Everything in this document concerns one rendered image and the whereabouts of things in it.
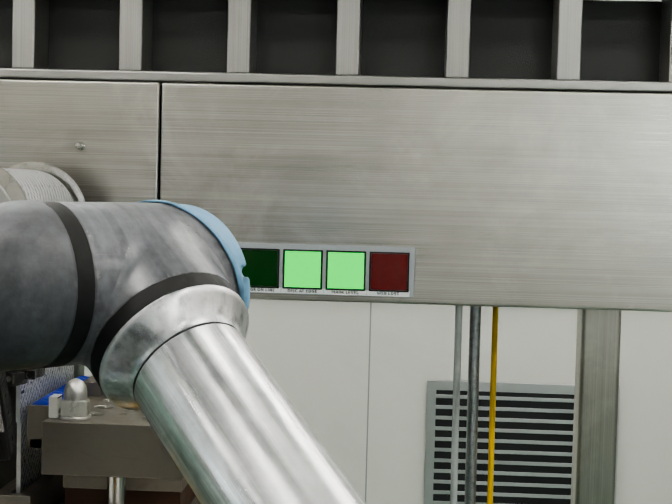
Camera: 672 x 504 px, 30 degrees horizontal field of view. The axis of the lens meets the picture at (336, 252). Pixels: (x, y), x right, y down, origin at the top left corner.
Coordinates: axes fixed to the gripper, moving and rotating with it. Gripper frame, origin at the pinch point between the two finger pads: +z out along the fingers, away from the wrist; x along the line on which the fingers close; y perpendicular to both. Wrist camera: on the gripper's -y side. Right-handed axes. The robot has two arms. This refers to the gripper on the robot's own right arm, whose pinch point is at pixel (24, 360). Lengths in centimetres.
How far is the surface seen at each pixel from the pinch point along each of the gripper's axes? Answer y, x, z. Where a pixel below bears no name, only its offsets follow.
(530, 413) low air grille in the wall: -50, -87, 262
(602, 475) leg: -21, -75, 46
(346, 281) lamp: 8.1, -36.1, 29.7
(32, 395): -4.6, -0.2, 2.7
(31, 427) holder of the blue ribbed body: -7.6, -1.4, -1.4
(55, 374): -3.5, -0.3, 12.5
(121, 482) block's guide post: -13.1, -12.5, -3.3
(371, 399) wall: -48, -35, 264
